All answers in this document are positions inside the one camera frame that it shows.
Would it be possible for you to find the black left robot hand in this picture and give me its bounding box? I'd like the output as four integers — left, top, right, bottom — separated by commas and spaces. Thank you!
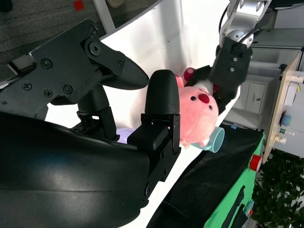
185, 38, 254, 119

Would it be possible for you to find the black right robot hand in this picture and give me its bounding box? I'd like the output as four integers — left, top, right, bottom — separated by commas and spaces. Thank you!
0, 18, 182, 228

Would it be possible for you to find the pink plush beaver doll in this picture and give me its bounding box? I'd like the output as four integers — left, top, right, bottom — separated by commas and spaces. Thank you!
174, 67, 220, 147

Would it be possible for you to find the lilac plastic plate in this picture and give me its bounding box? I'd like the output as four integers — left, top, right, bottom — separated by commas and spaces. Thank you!
116, 127, 136, 144

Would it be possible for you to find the white cabinet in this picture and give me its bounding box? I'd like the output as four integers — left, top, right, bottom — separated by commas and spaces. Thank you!
231, 78, 274, 117

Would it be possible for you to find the wooden shelf board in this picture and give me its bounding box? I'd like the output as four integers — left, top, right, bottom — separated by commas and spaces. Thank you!
263, 51, 304, 157

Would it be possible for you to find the teal plastic mug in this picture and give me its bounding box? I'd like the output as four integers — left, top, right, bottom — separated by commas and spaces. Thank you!
190, 125, 225, 154

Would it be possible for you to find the blue round object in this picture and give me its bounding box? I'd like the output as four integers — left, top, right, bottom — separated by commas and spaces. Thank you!
281, 114, 293, 127

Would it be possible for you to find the black backdrop cloth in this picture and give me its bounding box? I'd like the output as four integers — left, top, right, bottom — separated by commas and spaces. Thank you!
146, 121, 264, 228

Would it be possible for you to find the green leafy plant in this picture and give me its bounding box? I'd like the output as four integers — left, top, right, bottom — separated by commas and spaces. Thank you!
251, 149, 304, 228

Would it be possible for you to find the green cloth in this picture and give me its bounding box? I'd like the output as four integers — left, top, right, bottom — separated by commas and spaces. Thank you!
204, 133, 266, 228

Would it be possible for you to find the white metal post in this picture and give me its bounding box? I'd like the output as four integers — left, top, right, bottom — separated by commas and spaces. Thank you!
93, 0, 117, 34

